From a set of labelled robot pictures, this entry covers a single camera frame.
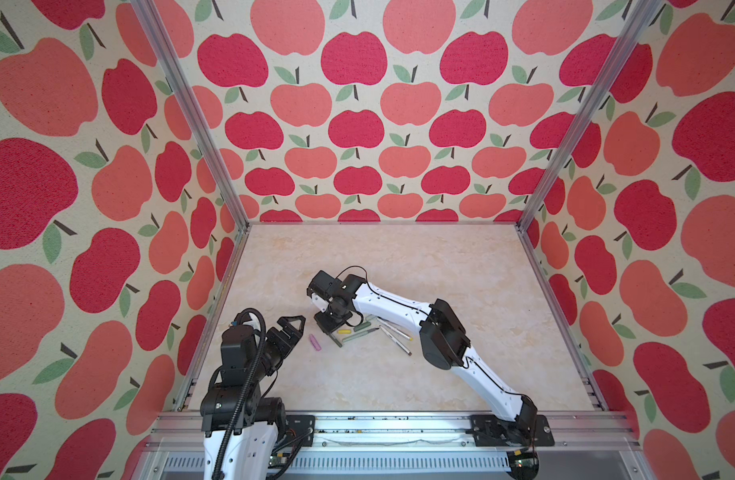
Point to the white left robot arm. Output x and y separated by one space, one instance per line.
247 434

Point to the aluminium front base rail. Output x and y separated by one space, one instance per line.
414 445

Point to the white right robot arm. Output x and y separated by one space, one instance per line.
444 342

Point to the dark green pen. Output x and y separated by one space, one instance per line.
336 340

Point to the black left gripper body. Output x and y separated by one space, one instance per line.
272 356

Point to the aluminium right rear corner post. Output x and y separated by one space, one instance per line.
639 20

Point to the pink pen cap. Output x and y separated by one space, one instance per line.
315 343

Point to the white brown-tipped pen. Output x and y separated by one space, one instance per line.
396 341

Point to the aluminium corner post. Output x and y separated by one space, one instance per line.
157 34
639 20

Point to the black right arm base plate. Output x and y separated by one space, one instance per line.
490 431

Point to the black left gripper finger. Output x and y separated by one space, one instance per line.
292 324
292 337

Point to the light green pen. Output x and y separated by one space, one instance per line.
360 334

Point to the aluminium left rear corner post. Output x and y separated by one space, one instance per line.
157 34

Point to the purple pen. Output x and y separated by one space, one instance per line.
404 325

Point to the dark green pen cap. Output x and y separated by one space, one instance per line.
362 326

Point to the white yellow-tipped pen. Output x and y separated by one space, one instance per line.
398 331

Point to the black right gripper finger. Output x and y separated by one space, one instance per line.
325 323
341 317

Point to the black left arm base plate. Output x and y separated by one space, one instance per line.
299 430

